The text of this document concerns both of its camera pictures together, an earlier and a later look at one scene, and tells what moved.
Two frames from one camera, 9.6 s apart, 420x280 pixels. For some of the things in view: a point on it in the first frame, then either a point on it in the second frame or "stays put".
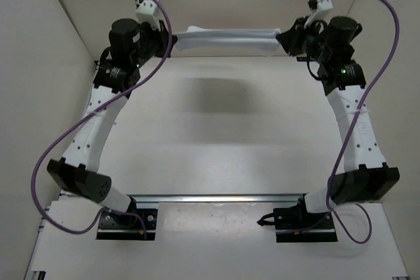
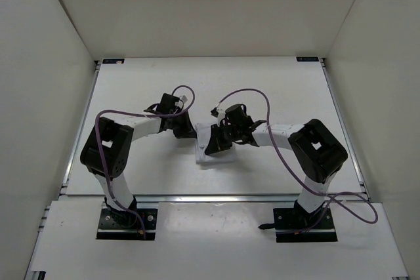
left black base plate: (114, 225) stays put
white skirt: (201, 39) -> (203, 132)
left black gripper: (173, 39) -> (188, 131)
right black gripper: (291, 41) -> (216, 143)
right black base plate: (292, 225) stays put
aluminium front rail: (218, 199) stays put
